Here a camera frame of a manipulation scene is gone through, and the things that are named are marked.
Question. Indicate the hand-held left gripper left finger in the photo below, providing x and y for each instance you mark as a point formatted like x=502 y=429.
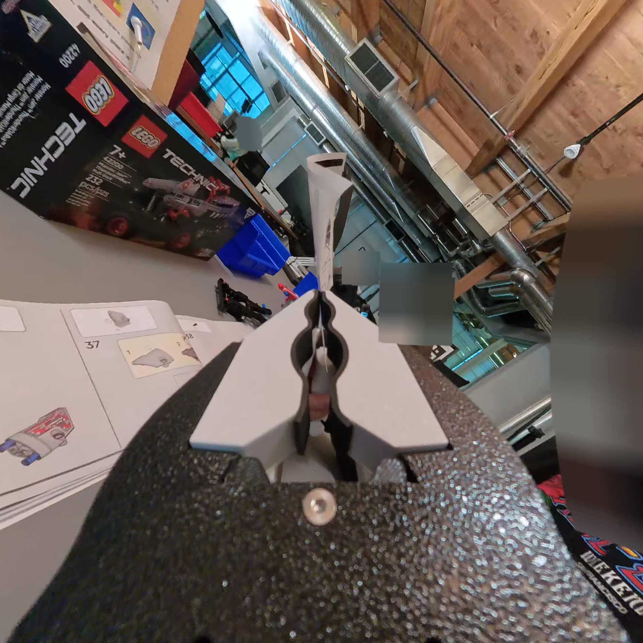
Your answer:
x=251 y=392

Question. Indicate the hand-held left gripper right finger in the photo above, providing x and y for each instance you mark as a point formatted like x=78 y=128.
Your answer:
x=392 y=402

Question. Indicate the toy sticker sheet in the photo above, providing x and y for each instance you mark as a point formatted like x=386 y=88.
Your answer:
x=321 y=226

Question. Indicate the small red blue figure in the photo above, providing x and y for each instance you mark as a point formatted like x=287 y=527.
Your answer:
x=285 y=294

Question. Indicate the blue plastic bin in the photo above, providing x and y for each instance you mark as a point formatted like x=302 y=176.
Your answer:
x=304 y=286
x=256 y=246

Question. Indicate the toy instruction booklet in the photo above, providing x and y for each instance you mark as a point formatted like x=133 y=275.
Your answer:
x=50 y=376

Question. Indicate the black printed shirt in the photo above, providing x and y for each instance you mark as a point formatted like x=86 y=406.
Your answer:
x=603 y=552

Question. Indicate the ceiling lamp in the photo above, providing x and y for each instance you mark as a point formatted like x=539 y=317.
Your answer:
x=574 y=150

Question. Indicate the black toy set box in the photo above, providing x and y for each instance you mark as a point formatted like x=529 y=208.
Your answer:
x=75 y=150

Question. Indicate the white vent grille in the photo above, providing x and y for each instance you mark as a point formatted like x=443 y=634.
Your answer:
x=371 y=68

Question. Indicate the cardboard instruction poster board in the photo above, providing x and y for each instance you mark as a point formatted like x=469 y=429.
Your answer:
x=100 y=25

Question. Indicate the black toy brick frame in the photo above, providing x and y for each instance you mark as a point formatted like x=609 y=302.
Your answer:
x=241 y=301

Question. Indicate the silver ventilation duct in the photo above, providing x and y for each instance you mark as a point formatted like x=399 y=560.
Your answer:
x=402 y=115

